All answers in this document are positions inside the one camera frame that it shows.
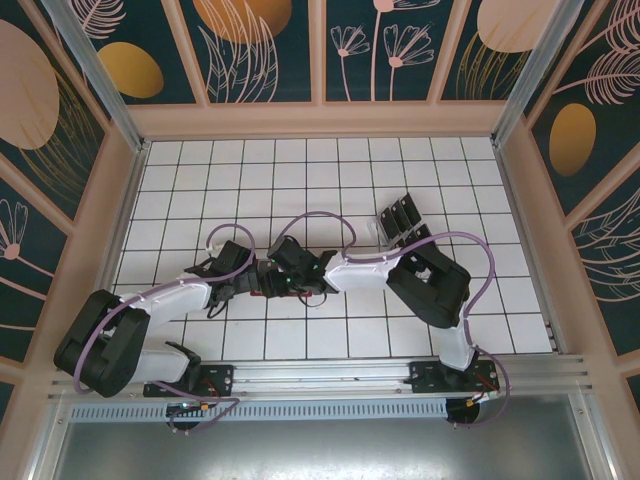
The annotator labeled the thin black right gripper cable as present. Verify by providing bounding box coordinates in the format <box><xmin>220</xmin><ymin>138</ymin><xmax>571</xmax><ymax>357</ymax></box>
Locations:
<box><xmin>296</xmin><ymin>291</ymin><xmax>330</xmax><ymax>310</ymax></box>

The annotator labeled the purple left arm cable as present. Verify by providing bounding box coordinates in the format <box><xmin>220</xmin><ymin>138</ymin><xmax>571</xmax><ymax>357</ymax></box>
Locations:
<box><xmin>72</xmin><ymin>223</ymin><xmax>257</xmax><ymax>436</ymax></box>

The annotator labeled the grey slotted cable duct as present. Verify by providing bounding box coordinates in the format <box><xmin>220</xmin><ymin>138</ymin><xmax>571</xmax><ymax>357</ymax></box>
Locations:
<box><xmin>67</xmin><ymin>398</ymin><xmax>449</xmax><ymax>422</ymax></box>

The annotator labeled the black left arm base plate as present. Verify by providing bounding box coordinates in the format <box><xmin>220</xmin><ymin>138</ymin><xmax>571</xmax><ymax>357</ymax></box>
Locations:
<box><xmin>143</xmin><ymin>363</ymin><xmax>236</xmax><ymax>399</ymax></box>

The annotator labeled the aluminium mounting rail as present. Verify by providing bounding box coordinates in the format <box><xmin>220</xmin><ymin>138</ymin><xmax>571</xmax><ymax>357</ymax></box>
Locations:
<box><xmin>47</xmin><ymin>353</ymin><xmax>596</xmax><ymax>401</ymax></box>

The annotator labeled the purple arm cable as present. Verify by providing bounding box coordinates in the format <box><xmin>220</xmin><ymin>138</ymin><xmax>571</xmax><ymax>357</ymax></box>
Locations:
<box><xmin>72</xmin><ymin>223</ymin><xmax>257</xmax><ymax>436</ymax></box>
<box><xmin>277</xmin><ymin>210</ymin><xmax>511</xmax><ymax>431</ymax></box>

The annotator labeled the grey metal panel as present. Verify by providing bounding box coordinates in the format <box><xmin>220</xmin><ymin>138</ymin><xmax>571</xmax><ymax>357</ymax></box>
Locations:
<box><xmin>29</xmin><ymin>394</ymin><xmax>616</xmax><ymax>480</ymax></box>

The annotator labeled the tray of black blocks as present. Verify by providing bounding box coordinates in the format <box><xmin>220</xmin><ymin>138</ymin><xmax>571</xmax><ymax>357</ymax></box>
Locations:
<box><xmin>370</xmin><ymin>192</ymin><xmax>436</xmax><ymax>251</ymax></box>

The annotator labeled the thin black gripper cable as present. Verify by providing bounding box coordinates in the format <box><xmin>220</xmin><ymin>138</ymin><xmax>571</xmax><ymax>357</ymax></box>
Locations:
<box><xmin>296</xmin><ymin>291</ymin><xmax>330</xmax><ymax>310</ymax></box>
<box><xmin>204</xmin><ymin>294</ymin><xmax>232</xmax><ymax>320</ymax></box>

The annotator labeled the aluminium frame post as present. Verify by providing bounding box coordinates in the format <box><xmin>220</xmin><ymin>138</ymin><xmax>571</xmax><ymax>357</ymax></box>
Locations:
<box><xmin>489</xmin><ymin>0</ymin><xmax>584</xmax><ymax>146</ymax></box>
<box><xmin>42</xmin><ymin>0</ymin><xmax>151</xmax><ymax>154</ymax></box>

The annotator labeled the thin black left gripper cable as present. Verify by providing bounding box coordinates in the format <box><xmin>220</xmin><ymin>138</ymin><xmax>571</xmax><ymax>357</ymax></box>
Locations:
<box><xmin>204</xmin><ymin>294</ymin><xmax>232</xmax><ymax>320</ymax></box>

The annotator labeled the aluminium table side rail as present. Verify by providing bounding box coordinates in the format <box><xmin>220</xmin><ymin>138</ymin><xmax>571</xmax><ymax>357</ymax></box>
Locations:
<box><xmin>99</xmin><ymin>139</ymin><xmax>154</xmax><ymax>301</ymax></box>
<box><xmin>492</xmin><ymin>139</ymin><xmax>569</xmax><ymax>354</ymax></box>

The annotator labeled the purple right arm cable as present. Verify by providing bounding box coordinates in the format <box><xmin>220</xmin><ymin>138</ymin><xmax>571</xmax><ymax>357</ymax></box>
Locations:
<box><xmin>277</xmin><ymin>210</ymin><xmax>511</xmax><ymax>431</ymax></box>

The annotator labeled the red leather card holder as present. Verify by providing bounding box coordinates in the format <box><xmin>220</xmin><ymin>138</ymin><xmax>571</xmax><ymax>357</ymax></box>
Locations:
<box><xmin>248</xmin><ymin>287</ymin><xmax>331</xmax><ymax>300</ymax></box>

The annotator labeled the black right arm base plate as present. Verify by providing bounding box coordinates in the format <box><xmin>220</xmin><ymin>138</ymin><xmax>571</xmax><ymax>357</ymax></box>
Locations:
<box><xmin>408</xmin><ymin>360</ymin><xmax>501</xmax><ymax>396</ymax></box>

